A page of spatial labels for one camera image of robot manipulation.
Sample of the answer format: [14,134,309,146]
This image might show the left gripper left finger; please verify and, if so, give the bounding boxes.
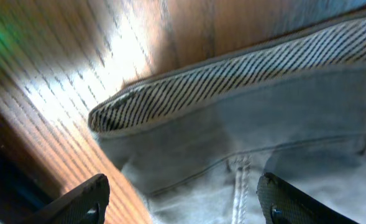
[22,174,110,224]

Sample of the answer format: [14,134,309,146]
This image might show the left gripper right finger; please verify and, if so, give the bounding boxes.
[257,172,357,224]

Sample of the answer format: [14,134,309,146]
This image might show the grey shorts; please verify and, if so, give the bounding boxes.
[88,11,366,223]

